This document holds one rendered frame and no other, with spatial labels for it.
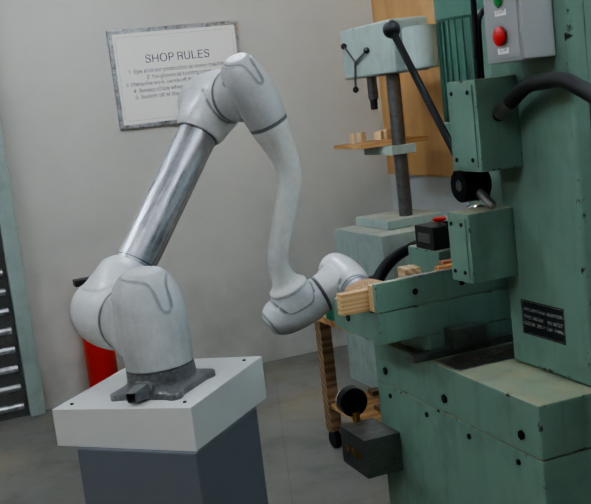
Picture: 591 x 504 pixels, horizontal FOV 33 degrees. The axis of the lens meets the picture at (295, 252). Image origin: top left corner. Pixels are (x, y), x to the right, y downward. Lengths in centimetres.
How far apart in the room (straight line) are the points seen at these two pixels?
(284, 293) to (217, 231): 238
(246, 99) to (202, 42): 247
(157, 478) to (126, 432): 12
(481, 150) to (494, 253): 19
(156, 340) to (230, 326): 281
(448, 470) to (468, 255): 42
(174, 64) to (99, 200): 74
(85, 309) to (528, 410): 115
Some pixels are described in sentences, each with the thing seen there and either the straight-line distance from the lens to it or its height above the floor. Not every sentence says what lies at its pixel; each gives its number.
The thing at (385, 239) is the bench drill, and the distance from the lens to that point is 409.
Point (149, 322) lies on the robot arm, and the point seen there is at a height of 86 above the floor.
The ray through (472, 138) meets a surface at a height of 121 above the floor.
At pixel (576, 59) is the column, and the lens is 156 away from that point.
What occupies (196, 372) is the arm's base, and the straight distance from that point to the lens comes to 225.
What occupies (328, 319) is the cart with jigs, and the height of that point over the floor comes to 53.
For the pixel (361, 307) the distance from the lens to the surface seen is 183.
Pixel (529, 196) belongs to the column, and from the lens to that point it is 167.
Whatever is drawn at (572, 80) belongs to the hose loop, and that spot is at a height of 128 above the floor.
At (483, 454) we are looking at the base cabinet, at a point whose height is 67.
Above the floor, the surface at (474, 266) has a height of 99.
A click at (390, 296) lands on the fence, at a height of 93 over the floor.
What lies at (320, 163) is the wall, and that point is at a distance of 505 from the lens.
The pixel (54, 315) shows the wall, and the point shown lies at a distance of 475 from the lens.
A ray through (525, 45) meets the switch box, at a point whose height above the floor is 134.
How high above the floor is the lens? 130
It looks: 9 degrees down
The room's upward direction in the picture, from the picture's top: 7 degrees counter-clockwise
